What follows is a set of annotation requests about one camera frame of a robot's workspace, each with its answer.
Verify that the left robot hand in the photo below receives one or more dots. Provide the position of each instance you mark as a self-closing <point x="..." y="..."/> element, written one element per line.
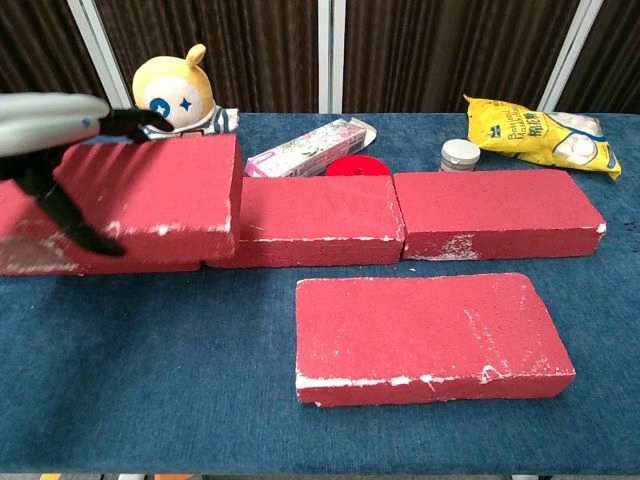
<point x="40" y="120"/>

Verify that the red foam brick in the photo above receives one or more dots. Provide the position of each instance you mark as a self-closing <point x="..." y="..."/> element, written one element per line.
<point x="320" y="215"/>
<point x="420" y="330"/>
<point x="165" y="190"/>
<point x="30" y="260"/>
<point x="495" y="205"/>

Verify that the dark brown curtain panel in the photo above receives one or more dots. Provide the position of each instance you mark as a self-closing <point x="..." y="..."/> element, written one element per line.
<point x="250" y="50"/>
<point x="610" y="65"/>
<point x="40" y="45"/>
<point x="450" y="50"/>

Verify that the yellow plush toy striped shirt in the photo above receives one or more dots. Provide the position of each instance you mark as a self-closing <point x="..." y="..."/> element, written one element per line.
<point x="175" y="95"/>

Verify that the blue table cloth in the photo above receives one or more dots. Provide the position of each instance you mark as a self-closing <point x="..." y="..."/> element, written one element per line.
<point x="150" y="360"/>

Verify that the floral toothpaste box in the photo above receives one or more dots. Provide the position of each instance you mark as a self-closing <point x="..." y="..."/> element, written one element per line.
<point x="310" y="147"/>

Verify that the red round disc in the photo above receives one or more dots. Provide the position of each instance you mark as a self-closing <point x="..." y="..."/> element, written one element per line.
<point x="357" y="165"/>

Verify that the small white jar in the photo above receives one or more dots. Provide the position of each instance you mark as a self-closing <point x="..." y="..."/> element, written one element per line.
<point x="460" y="155"/>

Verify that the yellow marshmallow bag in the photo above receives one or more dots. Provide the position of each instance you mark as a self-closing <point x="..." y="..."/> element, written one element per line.
<point x="525" y="132"/>

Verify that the white partition post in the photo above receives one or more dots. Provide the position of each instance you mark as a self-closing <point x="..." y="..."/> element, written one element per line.
<point x="100" y="55"/>
<point x="331" y="55"/>
<point x="575" y="55"/>

